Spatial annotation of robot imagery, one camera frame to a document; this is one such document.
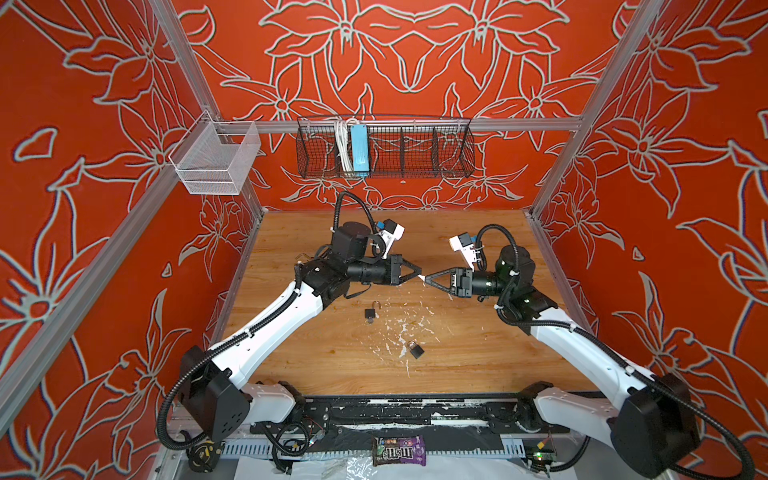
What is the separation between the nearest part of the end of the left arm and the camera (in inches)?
23.8

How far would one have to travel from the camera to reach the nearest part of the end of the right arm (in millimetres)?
622

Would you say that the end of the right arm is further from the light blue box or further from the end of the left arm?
the light blue box
